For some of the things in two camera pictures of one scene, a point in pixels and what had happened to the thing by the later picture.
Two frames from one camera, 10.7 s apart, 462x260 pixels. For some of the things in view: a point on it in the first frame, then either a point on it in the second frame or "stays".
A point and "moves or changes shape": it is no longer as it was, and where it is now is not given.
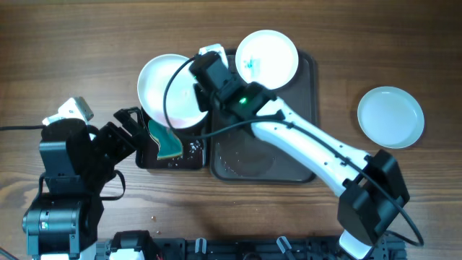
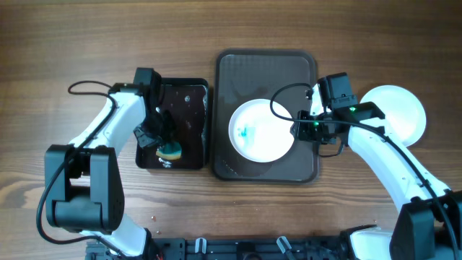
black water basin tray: x=192 y=139 stays
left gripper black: x=126 y=145 → x=171 y=127
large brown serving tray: x=237 y=156 stays
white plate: x=181 y=100 → x=404 y=120
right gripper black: x=204 y=103 → x=304 y=133
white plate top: x=268 y=57 moves or changes shape
